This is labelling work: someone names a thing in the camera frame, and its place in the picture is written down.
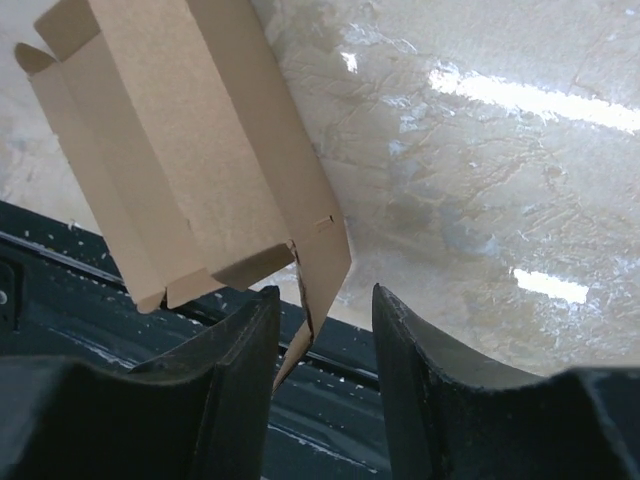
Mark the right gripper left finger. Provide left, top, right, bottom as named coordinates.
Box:
left=1, top=287, right=280, bottom=479

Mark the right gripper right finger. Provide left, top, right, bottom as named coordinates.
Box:
left=372, top=285, right=639, bottom=479

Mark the brown cardboard box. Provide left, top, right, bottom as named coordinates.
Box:
left=14, top=1, right=351, bottom=383

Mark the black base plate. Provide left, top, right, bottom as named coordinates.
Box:
left=1, top=203, right=391, bottom=479

